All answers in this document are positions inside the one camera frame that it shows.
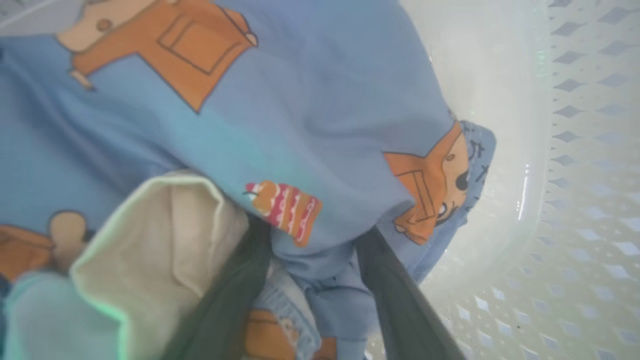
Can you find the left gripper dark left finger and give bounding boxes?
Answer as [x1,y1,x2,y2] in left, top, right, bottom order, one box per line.
[162,215,275,360]

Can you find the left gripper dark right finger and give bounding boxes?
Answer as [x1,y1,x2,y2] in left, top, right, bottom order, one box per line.
[355,225,466,360]

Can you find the cream white garment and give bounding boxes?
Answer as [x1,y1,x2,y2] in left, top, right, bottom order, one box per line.
[0,172,251,360]

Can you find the blue bear-print garment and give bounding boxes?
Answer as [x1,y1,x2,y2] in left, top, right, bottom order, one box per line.
[0,0,498,360]

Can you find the cream perforated laundry basket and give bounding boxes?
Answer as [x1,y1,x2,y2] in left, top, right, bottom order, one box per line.
[365,0,640,360]

